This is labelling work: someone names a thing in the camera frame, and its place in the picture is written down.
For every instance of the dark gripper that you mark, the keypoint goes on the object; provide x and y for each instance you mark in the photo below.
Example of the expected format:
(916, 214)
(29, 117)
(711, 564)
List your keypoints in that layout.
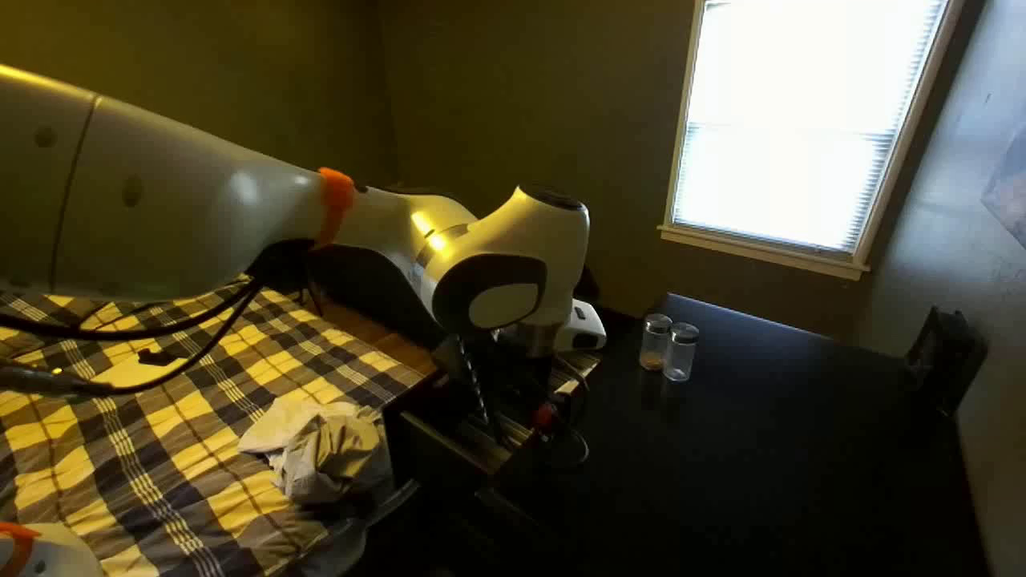
(513, 386)

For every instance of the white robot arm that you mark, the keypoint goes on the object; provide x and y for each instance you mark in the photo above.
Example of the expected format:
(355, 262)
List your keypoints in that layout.
(100, 196)

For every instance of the glass spice shaker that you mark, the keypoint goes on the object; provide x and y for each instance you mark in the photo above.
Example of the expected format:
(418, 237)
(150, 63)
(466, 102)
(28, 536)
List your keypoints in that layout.
(680, 349)
(653, 346)

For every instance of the dark wooden dresser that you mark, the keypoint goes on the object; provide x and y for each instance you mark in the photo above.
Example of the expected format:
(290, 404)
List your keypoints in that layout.
(783, 456)

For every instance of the open upper dresser drawer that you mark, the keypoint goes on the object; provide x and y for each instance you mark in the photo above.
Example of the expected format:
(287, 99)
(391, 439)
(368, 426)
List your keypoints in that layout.
(441, 442)

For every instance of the bright window with blinds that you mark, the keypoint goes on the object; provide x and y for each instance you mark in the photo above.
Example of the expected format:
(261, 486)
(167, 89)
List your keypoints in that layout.
(798, 118)

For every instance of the plaid yellow black bedspread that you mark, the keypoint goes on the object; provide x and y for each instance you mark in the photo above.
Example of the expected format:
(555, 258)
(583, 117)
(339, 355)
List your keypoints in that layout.
(155, 478)

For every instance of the small black device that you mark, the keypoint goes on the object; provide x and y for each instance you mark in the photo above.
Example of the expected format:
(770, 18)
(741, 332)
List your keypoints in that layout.
(943, 359)

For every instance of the crumpled grey white cloth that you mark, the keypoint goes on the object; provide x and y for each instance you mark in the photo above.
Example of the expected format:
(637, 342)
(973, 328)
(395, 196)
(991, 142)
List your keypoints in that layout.
(319, 449)

